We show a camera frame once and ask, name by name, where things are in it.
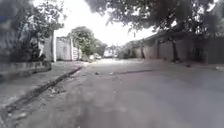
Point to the white building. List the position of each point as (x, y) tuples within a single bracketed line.
[(109, 52)]

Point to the pale vehicle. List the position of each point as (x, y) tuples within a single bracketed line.
[(96, 56)]

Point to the green tree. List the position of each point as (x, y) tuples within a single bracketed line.
[(85, 40)]

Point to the grey asphalt road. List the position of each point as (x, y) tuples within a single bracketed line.
[(133, 96)]

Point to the large overhanging tree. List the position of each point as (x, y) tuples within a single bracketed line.
[(160, 13)]

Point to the dark kerb gutter strip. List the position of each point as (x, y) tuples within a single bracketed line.
[(40, 89)]

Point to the grey concrete sidewalk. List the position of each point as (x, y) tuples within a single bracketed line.
[(30, 81)]

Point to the leafy tree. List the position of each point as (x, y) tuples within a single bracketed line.
[(23, 26)]

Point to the pale concrete wall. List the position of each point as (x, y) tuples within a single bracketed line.
[(63, 49)]

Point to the long grey boundary wall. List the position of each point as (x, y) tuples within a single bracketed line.
[(186, 50)]

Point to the low grey wall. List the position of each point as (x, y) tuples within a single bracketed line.
[(20, 68)]

